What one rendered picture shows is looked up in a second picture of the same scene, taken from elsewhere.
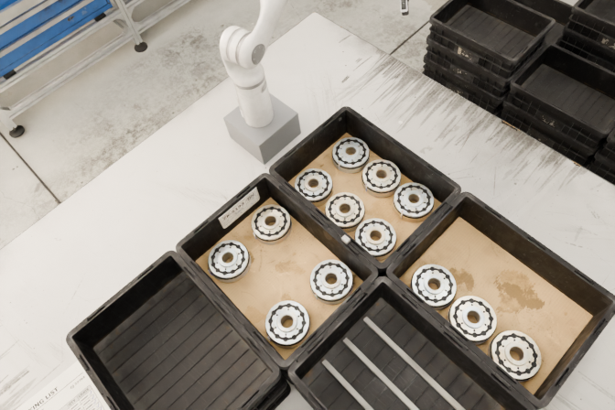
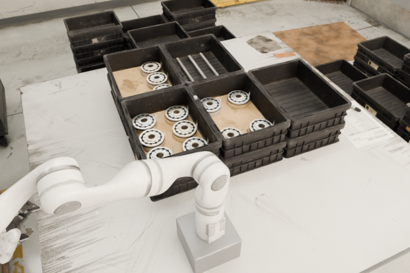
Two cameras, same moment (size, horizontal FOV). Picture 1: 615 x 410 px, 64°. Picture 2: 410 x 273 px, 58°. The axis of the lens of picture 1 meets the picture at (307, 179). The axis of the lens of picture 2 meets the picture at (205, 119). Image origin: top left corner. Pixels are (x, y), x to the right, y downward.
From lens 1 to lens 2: 172 cm
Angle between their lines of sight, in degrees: 81
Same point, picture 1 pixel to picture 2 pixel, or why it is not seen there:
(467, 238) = not seen: hidden behind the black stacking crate
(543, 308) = (125, 78)
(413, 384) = (194, 75)
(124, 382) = (323, 106)
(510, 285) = (130, 88)
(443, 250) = not seen: hidden behind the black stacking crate
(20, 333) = (401, 170)
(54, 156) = not seen: outside the picture
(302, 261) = (219, 121)
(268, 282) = (241, 119)
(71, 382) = (360, 139)
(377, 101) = (97, 239)
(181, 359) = (293, 105)
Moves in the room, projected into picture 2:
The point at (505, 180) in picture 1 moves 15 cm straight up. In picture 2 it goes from (73, 151) to (65, 126)
